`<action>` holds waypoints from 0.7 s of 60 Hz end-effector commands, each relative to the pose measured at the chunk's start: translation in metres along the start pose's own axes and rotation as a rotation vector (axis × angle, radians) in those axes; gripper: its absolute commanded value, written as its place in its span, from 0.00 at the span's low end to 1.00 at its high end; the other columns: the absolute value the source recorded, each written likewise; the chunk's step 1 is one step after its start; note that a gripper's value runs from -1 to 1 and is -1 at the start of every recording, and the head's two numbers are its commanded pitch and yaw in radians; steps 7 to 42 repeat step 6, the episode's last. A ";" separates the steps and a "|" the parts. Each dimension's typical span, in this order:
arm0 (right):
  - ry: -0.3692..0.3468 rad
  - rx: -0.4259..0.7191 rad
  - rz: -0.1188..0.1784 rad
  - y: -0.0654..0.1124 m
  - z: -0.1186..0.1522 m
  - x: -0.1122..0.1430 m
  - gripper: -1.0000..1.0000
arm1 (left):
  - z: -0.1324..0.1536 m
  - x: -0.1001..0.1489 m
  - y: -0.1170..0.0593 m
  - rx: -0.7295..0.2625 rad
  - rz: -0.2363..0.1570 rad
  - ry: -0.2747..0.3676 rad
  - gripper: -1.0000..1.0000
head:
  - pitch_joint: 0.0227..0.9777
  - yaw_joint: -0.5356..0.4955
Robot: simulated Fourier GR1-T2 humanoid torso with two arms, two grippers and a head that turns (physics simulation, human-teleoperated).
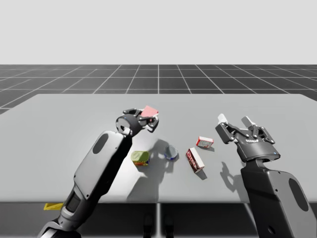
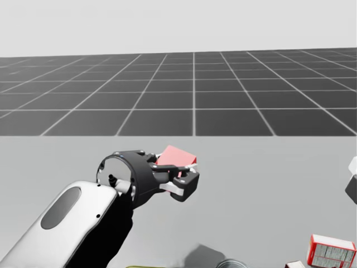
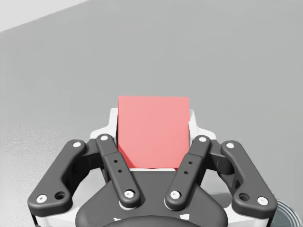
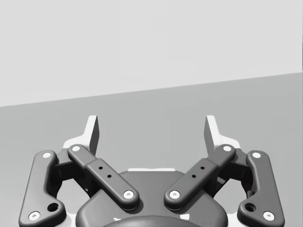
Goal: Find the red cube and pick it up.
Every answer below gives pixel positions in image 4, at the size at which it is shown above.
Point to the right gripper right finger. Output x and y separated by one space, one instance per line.
265 179

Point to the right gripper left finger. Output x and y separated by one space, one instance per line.
38 179

